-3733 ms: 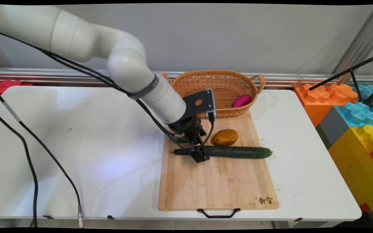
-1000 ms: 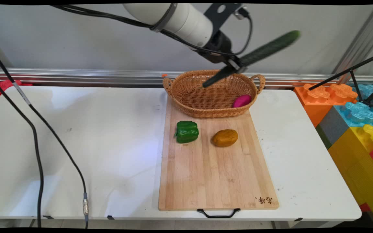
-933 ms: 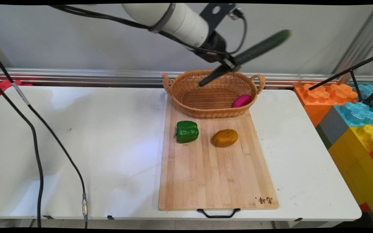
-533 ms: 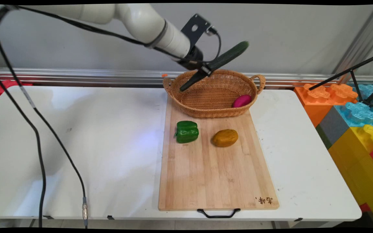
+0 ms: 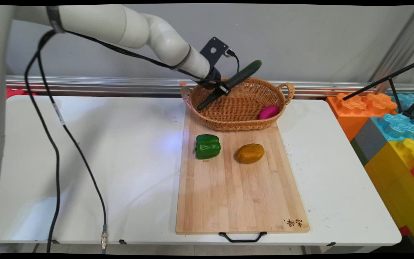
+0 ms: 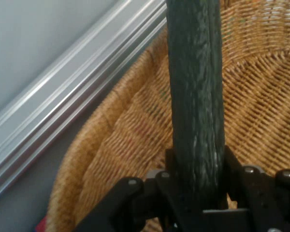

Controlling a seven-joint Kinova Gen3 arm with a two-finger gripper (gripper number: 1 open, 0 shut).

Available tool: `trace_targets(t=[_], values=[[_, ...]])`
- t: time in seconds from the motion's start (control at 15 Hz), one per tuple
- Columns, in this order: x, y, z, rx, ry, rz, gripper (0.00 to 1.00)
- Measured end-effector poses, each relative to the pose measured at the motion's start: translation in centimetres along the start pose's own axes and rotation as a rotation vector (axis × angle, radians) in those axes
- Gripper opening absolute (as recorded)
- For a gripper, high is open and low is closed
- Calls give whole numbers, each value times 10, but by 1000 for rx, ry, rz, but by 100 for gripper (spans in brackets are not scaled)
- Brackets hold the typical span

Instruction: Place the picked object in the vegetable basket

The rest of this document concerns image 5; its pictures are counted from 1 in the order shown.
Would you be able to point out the magenta sweet potato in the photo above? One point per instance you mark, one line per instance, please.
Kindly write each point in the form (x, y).
(268, 112)

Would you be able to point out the red foam puzzle piece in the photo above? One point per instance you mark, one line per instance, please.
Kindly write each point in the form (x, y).
(14, 92)

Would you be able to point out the brown potato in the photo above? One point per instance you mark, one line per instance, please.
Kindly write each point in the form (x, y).
(250, 153)

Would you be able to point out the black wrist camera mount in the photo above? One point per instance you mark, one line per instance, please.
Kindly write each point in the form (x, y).
(214, 50)

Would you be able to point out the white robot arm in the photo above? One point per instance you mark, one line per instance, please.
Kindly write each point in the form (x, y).
(95, 23)

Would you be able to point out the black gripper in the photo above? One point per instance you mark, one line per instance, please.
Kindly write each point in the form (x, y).
(210, 79)

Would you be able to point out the aluminium diagonal post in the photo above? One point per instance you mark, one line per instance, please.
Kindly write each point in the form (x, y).
(401, 43)

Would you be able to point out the long green cucumber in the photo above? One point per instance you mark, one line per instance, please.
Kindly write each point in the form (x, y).
(246, 72)

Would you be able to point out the blue foam block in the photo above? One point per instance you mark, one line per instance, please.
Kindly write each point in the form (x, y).
(399, 124)

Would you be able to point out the black table edge clip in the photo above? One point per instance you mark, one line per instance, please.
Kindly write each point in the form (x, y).
(122, 241)
(54, 241)
(331, 244)

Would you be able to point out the orange foam block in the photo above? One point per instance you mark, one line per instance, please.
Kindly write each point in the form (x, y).
(350, 113)

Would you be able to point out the black tripod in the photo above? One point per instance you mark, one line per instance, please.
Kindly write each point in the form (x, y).
(383, 78)

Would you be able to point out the aluminium rail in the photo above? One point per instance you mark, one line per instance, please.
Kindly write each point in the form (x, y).
(84, 83)

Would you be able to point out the green bell pepper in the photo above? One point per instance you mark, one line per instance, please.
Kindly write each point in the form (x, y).
(207, 146)

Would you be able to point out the grey foam block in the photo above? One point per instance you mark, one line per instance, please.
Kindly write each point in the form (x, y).
(368, 140)

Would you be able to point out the woven wicker basket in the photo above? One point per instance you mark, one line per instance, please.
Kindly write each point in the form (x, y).
(241, 111)

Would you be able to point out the wooden cutting board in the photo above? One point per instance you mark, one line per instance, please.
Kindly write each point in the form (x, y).
(241, 201)

